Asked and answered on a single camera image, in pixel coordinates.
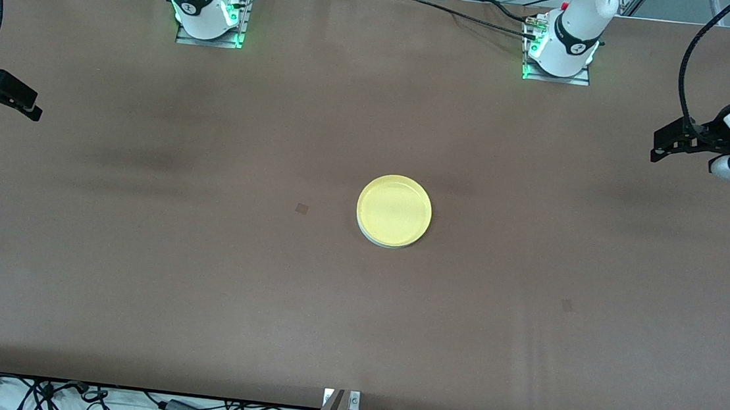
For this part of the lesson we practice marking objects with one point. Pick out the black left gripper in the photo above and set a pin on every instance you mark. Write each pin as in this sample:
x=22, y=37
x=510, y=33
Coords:
x=710, y=134

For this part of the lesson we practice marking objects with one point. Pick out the yellow round plate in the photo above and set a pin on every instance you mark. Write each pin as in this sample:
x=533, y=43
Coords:
x=394, y=209

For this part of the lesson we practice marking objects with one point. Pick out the pale green round plate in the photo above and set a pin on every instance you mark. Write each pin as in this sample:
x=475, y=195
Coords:
x=388, y=246

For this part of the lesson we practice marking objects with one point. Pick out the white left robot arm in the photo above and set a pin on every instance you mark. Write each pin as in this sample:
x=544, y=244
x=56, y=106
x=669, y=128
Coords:
x=575, y=25

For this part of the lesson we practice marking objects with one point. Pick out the brown tape patch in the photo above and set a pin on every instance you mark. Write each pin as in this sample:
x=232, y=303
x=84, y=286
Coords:
x=302, y=208

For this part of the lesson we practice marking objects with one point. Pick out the white metal bracket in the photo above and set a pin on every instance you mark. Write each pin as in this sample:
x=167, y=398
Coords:
x=354, y=400

